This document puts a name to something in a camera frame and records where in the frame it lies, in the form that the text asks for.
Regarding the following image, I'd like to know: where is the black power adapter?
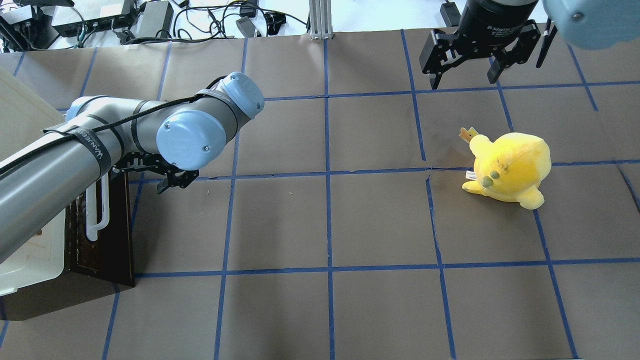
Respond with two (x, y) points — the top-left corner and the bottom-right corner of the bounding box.
(134, 0), (174, 38)

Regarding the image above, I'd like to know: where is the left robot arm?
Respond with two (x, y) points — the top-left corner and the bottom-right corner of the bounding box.
(0, 71), (265, 261)

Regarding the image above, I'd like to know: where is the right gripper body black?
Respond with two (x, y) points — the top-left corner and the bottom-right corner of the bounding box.
(419, 0), (541, 75)

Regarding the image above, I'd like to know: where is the brown wooden drawer cabinet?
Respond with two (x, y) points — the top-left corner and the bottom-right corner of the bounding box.
(0, 174), (135, 321)

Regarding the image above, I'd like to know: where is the white drawer handle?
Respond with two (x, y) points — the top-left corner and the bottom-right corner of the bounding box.
(85, 173), (110, 242)

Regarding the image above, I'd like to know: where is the yellow plush toy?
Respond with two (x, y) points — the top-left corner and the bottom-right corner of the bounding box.
(459, 127), (552, 210)

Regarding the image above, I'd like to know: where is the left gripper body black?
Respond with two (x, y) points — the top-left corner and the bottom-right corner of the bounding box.
(111, 152), (200, 195)

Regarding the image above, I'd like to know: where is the aluminium frame post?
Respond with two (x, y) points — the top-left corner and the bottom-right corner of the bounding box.
(308, 0), (334, 40)

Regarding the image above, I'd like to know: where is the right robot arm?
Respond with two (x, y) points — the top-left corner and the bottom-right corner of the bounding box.
(419, 0), (640, 90)

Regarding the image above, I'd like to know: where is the cream plastic storage box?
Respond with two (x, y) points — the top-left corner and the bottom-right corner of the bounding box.
(0, 68), (65, 296)

